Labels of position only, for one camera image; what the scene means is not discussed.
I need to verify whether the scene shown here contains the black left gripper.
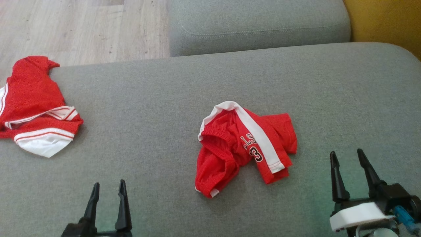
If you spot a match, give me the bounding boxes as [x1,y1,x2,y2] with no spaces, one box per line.
[61,179,133,237]

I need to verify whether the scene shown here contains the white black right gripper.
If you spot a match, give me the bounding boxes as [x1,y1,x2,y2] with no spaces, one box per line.
[330,148,421,233]

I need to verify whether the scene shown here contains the red shorts with white stripe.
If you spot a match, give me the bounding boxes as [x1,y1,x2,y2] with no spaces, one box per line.
[195,101,298,198]

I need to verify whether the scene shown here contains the red jersey with white trim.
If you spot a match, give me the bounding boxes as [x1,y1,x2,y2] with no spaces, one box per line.
[0,56,84,158]

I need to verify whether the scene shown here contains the large grey sofa seat cushion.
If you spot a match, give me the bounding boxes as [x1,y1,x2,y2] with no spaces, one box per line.
[0,42,421,237]

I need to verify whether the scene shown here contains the yellow sofa backrest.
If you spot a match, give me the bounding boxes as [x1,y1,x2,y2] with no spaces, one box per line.
[343,0,421,61]

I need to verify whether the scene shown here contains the small grey sofa seat cushion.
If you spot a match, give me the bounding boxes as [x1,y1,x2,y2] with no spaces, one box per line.
[168,0,351,57]

